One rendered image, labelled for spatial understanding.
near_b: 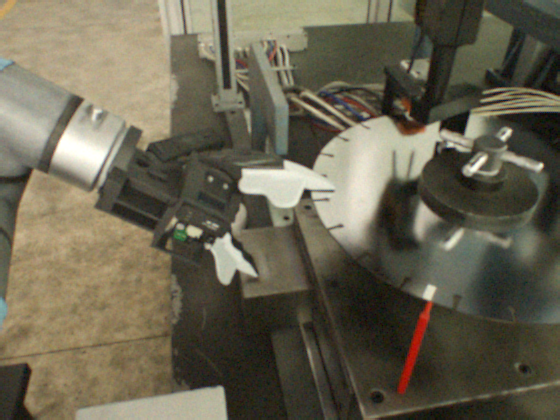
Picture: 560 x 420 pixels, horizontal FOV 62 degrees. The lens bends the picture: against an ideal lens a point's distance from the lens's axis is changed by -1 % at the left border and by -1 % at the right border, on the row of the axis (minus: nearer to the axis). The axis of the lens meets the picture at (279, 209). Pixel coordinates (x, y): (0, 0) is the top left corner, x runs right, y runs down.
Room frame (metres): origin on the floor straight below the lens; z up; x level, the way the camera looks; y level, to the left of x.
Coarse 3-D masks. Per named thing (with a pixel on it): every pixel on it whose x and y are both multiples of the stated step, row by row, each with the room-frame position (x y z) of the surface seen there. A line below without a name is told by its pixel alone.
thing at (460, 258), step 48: (336, 144) 0.46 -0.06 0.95; (384, 144) 0.46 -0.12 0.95; (432, 144) 0.46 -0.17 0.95; (528, 144) 0.46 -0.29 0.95; (336, 192) 0.37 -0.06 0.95; (384, 192) 0.37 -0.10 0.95; (336, 240) 0.30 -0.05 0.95; (384, 240) 0.30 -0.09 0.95; (432, 240) 0.30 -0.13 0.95; (480, 240) 0.30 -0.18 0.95; (528, 240) 0.30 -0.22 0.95; (480, 288) 0.24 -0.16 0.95; (528, 288) 0.24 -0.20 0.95
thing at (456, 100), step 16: (448, 48) 0.43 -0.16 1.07; (432, 64) 0.44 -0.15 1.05; (448, 64) 0.43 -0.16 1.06; (432, 80) 0.43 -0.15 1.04; (448, 80) 0.43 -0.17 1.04; (432, 96) 0.43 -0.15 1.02; (448, 96) 0.45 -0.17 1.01; (464, 96) 0.45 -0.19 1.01; (480, 96) 0.46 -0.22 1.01; (416, 112) 0.43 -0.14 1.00; (432, 112) 0.42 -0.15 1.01; (448, 112) 0.44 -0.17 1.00; (464, 112) 0.45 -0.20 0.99; (448, 128) 0.45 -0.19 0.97; (464, 128) 0.45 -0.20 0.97
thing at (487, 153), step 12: (444, 132) 0.40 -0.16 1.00; (504, 132) 0.40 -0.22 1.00; (468, 144) 0.38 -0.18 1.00; (480, 144) 0.37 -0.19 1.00; (492, 144) 0.37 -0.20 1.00; (504, 144) 0.37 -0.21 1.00; (480, 156) 0.36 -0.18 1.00; (492, 156) 0.36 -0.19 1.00; (504, 156) 0.36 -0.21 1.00; (516, 156) 0.36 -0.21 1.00; (468, 168) 0.34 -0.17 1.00; (480, 168) 0.36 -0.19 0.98; (492, 168) 0.36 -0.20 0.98; (528, 168) 0.35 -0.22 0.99; (540, 168) 0.34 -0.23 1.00
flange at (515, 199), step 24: (432, 168) 0.40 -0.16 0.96; (456, 168) 0.39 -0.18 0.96; (504, 168) 0.37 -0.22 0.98; (432, 192) 0.36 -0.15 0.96; (456, 192) 0.35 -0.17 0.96; (480, 192) 0.35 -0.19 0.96; (504, 192) 0.35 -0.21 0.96; (528, 192) 0.36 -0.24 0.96; (456, 216) 0.33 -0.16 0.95; (480, 216) 0.32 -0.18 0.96; (504, 216) 0.32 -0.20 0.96; (528, 216) 0.33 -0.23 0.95
